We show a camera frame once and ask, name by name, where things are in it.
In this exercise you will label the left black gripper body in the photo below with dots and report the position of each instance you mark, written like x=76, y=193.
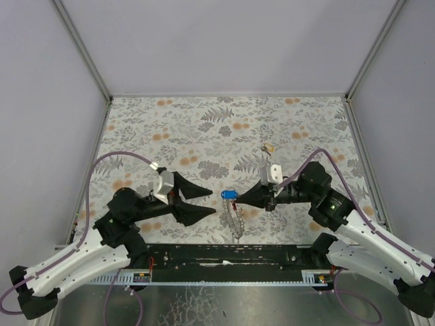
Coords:
x=174, y=202

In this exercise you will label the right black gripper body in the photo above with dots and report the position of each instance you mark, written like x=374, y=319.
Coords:
x=269, y=197

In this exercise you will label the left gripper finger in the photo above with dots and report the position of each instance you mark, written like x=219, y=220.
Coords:
x=189, y=189
x=191, y=214

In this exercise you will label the blue key tag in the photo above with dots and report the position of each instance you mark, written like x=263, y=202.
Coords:
x=229, y=194

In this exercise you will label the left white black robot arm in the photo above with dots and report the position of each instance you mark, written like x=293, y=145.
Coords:
x=113, y=242

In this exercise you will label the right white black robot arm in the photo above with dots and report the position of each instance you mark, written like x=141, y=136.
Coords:
x=355, y=242

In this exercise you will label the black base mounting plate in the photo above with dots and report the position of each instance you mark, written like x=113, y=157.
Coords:
x=234, y=264

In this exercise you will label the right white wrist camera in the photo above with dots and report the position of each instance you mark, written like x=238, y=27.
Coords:
x=271, y=174

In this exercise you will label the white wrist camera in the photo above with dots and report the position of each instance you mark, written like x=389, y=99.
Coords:
x=271, y=174
x=163, y=185

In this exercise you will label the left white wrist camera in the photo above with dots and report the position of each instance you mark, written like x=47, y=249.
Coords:
x=163, y=185

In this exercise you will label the left aluminium frame post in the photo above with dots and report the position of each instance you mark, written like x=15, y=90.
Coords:
x=82, y=50

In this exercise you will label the aluminium frame post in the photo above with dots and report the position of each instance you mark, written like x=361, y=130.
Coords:
x=375, y=47
x=82, y=50

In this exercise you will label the right aluminium frame post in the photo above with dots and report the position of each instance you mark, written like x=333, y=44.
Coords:
x=375, y=47

